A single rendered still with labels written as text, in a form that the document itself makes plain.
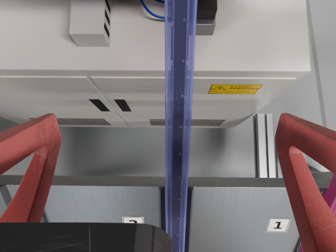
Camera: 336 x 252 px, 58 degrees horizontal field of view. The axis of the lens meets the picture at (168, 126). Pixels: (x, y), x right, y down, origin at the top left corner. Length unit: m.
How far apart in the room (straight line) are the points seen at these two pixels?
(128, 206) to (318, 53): 1.12
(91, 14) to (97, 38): 0.03
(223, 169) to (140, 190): 0.87
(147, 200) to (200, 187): 0.04
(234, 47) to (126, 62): 0.17
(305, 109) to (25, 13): 0.95
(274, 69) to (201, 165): 0.63
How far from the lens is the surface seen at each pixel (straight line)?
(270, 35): 0.52
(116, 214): 0.24
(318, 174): 1.07
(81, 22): 0.47
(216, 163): 1.08
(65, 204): 0.24
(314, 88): 1.22
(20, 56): 0.53
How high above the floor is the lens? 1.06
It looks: 81 degrees down
